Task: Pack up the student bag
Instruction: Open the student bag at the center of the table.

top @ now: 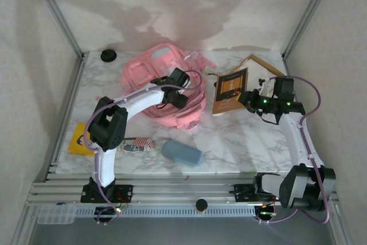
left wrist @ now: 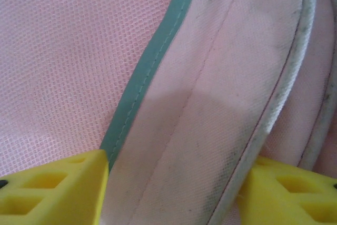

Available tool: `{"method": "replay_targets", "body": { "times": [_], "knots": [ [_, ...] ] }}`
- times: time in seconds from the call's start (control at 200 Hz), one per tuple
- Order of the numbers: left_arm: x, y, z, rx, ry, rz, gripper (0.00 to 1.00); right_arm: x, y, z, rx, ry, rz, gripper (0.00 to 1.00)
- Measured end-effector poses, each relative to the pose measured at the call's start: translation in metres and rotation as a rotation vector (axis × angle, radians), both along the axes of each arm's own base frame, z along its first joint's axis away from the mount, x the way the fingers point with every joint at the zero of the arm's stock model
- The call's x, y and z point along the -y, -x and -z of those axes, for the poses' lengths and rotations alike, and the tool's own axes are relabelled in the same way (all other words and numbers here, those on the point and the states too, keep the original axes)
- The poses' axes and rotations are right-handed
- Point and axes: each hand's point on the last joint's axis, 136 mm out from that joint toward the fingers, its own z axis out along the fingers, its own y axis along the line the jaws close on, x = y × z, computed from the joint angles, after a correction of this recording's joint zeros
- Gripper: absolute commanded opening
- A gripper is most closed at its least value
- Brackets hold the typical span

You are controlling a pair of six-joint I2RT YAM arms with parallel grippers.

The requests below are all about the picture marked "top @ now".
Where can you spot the pink student backpack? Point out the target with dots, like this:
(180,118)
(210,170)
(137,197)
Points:
(143,73)

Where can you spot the shallow cardboard tray box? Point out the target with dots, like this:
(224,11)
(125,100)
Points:
(269,66)

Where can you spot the blue grey pencil case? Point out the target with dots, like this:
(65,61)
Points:
(182,154)

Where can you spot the yellow book with cartoon head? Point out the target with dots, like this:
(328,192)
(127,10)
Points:
(78,141)

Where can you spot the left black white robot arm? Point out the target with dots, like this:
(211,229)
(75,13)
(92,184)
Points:
(109,124)

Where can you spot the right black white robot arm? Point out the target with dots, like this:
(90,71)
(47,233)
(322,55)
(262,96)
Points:
(298,141)

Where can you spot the flag print fabric pouch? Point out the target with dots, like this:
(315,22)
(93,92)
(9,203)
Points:
(139,144)

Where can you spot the black round cap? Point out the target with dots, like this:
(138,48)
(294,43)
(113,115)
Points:
(108,55)

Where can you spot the black round knob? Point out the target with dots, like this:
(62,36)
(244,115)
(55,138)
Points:
(201,205)

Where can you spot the right small circuit board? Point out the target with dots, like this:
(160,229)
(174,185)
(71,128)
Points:
(266,213)

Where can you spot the small circuit board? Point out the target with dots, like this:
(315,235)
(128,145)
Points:
(266,213)
(107,213)

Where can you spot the left small circuit board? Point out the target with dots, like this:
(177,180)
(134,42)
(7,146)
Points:
(107,213)

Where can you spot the clear plastic organizer box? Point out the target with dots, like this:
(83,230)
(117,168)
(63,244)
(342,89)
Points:
(56,214)

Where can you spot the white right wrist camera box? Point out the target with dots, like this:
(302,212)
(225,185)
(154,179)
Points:
(265,84)

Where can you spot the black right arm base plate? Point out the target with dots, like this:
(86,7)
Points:
(243,192)

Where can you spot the aluminium rail beam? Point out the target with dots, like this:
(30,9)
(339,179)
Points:
(183,192)

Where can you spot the aluminium right frame post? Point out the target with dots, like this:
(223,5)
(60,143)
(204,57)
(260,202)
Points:
(309,12)

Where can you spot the aluminium frame post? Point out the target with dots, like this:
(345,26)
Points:
(309,12)
(57,15)

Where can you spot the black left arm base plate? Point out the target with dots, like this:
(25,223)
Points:
(126,193)

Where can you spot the aluminium left frame post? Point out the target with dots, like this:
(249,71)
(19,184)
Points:
(57,15)

